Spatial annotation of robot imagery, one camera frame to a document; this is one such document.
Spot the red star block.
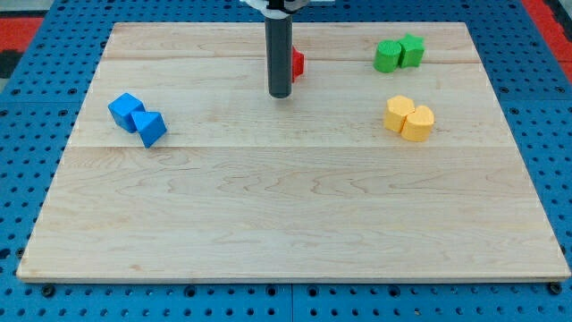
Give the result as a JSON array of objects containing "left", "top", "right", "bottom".
[{"left": 291, "top": 47, "right": 305, "bottom": 82}]

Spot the green star block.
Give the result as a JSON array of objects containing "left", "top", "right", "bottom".
[{"left": 398, "top": 33, "right": 425, "bottom": 68}]

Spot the yellow hexagon block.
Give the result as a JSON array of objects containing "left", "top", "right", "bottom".
[{"left": 383, "top": 96, "right": 415, "bottom": 132}]

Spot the grey cylindrical robot stylus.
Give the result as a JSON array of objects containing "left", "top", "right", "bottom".
[{"left": 265, "top": 15, "right": 292, "bottom": 98}]

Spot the yellow heart block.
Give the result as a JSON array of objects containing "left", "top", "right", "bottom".
[{"left": 400, "top": 106, "right": 435, "bottom": 142}]

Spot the blue triangle block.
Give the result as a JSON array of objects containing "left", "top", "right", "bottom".
[{"left": 131, "top": 111, "right": 167, "bottom": 148}]

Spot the green cylinder block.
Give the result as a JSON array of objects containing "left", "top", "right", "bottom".
[{"left": 373, "top": 39, "right": 401, "bottom": 73}]

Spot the blue cube block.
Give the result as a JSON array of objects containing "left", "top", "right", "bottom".
[{"left": 108, "top": 93, "right": 145, "bottom": 133}]

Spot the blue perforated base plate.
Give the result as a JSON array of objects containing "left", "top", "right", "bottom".
[{"left": 1, "top": 0, "right": 571, "bottom": 321}]

